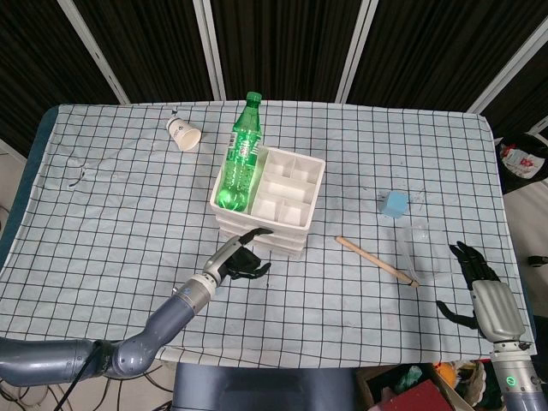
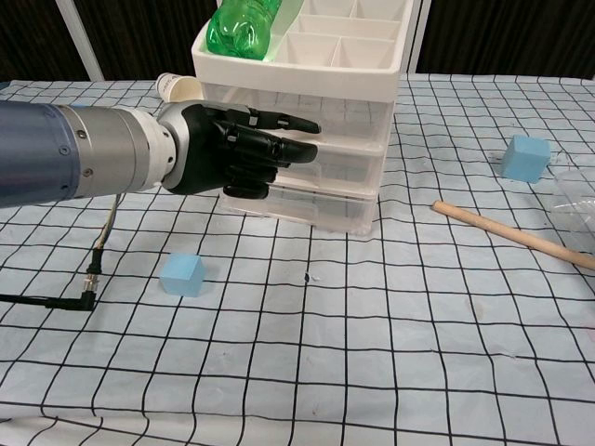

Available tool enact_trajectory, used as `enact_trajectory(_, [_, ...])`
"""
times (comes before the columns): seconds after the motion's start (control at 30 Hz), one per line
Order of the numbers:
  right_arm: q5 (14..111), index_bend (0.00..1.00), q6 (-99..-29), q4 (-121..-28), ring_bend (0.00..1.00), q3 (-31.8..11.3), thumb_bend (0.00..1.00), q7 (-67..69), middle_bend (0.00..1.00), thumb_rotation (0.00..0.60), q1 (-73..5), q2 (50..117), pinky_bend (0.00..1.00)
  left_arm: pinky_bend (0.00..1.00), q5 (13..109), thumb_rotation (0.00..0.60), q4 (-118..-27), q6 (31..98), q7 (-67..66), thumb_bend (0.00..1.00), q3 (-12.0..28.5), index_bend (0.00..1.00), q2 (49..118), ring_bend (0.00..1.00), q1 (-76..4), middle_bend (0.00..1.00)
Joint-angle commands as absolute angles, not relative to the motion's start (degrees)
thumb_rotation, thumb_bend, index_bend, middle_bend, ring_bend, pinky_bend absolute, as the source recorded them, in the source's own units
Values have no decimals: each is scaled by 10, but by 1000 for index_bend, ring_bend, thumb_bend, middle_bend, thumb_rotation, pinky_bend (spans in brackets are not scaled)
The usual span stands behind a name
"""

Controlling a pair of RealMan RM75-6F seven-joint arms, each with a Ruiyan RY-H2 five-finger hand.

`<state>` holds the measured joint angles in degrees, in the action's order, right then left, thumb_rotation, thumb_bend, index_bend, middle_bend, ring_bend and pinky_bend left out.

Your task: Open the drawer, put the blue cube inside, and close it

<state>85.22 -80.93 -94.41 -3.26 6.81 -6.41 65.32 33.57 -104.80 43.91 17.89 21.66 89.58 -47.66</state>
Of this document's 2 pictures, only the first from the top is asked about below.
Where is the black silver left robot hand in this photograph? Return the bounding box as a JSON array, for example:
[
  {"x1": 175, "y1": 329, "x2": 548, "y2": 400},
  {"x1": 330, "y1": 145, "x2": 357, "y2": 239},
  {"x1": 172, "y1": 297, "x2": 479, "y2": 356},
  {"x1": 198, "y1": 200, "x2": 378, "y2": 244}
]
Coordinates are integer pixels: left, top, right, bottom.
[{"x1": 203, "y1": 227, "x2": 274, "y2": 286}]

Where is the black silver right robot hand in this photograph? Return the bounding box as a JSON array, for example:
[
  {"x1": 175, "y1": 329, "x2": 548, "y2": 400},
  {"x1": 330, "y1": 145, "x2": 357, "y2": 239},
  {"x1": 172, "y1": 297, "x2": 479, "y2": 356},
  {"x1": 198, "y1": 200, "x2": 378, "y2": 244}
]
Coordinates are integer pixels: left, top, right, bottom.
[{"x1": 436, "y1": 241, "x2": 527, "y2": 343}]

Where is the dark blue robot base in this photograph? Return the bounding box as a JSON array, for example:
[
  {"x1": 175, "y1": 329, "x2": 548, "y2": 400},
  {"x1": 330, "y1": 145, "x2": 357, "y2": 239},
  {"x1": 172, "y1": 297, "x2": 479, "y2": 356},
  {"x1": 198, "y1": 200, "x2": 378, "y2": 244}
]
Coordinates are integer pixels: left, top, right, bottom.
[{"x1": 173, "y1": 362, "x2": 359, "y2": 411}]

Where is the cardboard box with clutter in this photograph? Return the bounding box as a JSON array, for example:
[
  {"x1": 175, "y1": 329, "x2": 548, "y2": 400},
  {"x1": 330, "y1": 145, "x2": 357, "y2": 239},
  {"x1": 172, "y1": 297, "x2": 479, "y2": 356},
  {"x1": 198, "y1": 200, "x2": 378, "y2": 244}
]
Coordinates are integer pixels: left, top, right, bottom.
[{"x1": 357, "y1": 361, "x2": 493, "y2": 411}]

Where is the clear plastic cup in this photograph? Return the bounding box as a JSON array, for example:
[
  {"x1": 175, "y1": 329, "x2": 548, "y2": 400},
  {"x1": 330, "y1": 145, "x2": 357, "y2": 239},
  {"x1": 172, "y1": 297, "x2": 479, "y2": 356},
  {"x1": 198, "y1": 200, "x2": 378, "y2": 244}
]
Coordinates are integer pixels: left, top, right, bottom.
[{"x1": 400, "y1": 222, "x2": 455, "y2": 283}]

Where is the green plastic bottle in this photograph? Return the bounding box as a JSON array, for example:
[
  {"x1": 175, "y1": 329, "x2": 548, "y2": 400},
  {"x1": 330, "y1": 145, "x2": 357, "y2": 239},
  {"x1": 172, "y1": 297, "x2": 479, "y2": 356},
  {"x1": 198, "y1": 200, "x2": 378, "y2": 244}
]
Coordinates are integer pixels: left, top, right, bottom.
[{"x1": 216, "y1": 91, "x2": 263, "y2": 213}]

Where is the black-grid checkered tablecloth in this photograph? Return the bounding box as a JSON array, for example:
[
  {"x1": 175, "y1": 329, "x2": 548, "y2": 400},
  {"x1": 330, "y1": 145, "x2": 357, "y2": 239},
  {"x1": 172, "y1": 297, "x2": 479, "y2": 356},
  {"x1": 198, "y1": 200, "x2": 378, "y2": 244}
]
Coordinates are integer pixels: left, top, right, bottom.
[{"x1": 0, "y1": 102, "x2": 536, "y2": 369}]

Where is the wooden stick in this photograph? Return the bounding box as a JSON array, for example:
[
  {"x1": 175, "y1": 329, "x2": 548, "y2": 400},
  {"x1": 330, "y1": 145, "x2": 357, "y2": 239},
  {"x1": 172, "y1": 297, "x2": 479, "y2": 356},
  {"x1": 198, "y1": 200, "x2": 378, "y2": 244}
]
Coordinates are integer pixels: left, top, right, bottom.
[{"x1": 334, "y1": 235, "x2": 420, "y2": 288}]

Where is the white paper cup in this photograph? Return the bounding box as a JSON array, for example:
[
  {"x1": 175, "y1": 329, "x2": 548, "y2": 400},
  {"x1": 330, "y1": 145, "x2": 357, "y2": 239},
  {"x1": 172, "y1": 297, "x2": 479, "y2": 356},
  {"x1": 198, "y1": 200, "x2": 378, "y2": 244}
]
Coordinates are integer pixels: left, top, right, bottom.
[{"x1": 165, "y1": 116, "x2": 202, "y2": 152}]

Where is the black bag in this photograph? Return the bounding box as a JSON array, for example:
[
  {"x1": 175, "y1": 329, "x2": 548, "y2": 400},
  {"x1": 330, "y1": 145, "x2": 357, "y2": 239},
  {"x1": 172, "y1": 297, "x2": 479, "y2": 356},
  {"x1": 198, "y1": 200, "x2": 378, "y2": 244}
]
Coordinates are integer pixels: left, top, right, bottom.
[{"x1": 494, "y1": 133, "x2": 548, "y2": 196}]

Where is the blue foam cube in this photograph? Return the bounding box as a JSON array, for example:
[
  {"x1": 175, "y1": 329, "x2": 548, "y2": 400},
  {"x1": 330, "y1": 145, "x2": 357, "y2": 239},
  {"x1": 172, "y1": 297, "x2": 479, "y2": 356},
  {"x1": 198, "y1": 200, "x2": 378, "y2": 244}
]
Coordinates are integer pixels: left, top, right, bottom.
[{"x1": 377, "y1": 190, "x2": 408, "y2": 219}]

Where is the white storage box frame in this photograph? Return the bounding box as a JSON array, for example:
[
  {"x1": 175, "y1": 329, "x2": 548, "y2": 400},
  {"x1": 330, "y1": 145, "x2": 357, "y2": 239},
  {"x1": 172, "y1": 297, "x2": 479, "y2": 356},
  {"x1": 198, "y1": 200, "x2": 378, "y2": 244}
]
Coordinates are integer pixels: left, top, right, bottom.
[{"x1": 209, "y1": 146, "x2": 326, "y2": 260}]

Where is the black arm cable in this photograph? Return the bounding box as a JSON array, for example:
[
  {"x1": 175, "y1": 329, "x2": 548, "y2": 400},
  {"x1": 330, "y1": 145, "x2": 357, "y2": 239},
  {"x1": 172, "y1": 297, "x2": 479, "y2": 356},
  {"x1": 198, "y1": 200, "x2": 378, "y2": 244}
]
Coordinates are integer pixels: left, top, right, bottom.
[{"x1": 55, "y1": 340, "x2": 102, "y2": 411}]

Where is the white partition frame post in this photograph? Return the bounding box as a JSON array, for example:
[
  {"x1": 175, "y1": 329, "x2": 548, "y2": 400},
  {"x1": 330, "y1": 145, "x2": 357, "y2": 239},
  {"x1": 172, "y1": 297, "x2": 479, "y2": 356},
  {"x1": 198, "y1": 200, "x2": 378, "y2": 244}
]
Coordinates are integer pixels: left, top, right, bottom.
[
  {"x1": 336, "y1": 0, "x2": 378, "y2": 104},
  {"x1": 59, "y1": 0, "x2": 130, "y2": 104},
  {"x1": 192, "y1": 0, "x2": 227, "y2": 102},
  {"x1": 466, "y1": 12, "x2": 548, "y2": 115}
]

